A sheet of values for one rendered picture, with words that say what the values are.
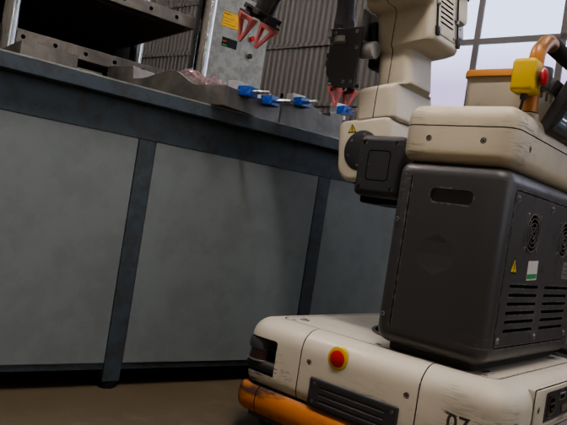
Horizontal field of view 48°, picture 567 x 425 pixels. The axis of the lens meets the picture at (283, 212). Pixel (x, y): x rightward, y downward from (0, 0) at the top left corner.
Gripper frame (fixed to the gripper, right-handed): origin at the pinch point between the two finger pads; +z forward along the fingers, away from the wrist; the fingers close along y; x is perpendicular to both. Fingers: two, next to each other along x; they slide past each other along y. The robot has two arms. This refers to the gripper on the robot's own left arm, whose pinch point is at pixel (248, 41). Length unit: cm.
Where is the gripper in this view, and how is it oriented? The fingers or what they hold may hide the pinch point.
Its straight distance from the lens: 187.2
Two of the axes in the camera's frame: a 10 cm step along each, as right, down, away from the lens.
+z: -4.8, 8.3, 2.8
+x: 6.1, 5.4, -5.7
